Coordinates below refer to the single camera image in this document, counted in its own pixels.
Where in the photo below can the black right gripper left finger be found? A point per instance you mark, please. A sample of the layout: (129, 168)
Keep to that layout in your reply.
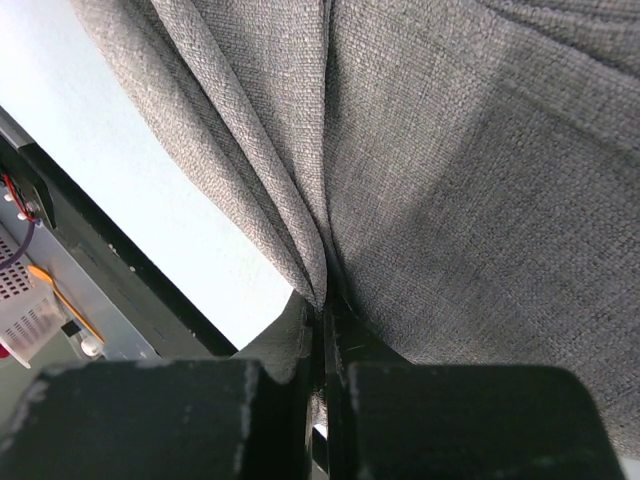
(244, 417)

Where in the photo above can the grey cloth napkin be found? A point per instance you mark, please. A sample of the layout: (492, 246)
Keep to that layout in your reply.
(465, 173)

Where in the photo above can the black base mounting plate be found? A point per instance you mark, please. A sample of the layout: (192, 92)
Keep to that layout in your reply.
(149, 301)

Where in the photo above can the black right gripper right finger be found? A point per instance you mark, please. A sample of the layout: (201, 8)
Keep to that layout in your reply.
(391, 419)

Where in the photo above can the white perforated box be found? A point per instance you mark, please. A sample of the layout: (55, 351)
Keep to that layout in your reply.
(30, 315)

